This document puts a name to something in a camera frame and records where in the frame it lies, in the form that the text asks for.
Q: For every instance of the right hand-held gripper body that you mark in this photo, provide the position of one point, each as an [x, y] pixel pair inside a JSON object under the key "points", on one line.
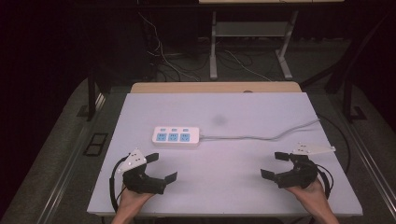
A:
{"points": [[300, 174]]}

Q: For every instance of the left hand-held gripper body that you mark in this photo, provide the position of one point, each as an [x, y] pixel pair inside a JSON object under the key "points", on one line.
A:
{"points": [[140, 182]]}

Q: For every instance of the white power strip blue sockets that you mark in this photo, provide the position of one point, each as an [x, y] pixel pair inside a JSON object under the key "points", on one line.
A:
{"points": [[176, 137]]}

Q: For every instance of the person's left hand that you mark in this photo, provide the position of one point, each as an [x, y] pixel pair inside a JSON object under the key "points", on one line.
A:
{"points": [[130, 201]]}

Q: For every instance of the person's right hand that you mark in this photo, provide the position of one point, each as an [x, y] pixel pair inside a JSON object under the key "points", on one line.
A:
{"points": [[314, 197]]}

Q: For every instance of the black metal stand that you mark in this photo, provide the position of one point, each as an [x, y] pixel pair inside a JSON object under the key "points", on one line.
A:
{"points": [[348, 99], [91, 93]]}

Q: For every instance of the black rectangular floor frame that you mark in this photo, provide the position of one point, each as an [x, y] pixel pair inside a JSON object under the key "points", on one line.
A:
{"points": [[96, 144]]}

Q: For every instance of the aluminium rail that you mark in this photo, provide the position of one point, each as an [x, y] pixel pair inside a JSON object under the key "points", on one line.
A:
{"points": [[370, 168], [71, 161]]}

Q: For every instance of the grey metal desk frame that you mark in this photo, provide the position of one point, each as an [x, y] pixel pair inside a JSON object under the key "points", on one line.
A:
{"points": [[250, 29]]}

